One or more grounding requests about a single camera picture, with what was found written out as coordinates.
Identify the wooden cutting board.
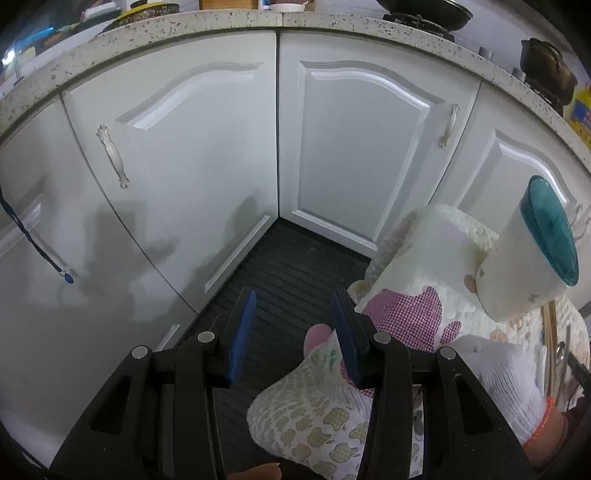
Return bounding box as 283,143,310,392
199,0,257,11

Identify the blue lanyard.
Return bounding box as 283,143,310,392
0,187,75,284

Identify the yellow cooking oil bottle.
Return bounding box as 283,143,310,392
568,80,591,148

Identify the black ribbed floor mat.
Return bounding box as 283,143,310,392
178,217,370,467

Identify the person's right forearm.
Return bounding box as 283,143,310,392
524,401,585,467

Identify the bundle of wooden chopsticks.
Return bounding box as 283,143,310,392
542,302,559,400

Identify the steel spoon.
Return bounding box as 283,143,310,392
554,323,574,407

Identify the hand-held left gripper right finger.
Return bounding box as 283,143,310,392
331,288,536,480

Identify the yellow and black casserole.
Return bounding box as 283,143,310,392
99,2,181,33

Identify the speckled stone countertop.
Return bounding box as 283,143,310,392
0,9,591,151

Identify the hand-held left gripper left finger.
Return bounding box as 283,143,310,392
48,287,258,480

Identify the white floral utensil cup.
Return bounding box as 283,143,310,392
475,175,580,323

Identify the person's right hand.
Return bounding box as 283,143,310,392
456,335,555,446

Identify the silver cabinet door handle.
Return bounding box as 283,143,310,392
96,124,130,189
438,104,461,148
570,203,586,243

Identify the dark cooking pot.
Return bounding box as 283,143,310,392
521,38,579,100

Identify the black gas stove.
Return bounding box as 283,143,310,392
383,14,573,116

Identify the quilted patchwork table cloth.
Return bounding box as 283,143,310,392
247,204,591,480

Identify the black wok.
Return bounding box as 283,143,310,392
376,0,474,31

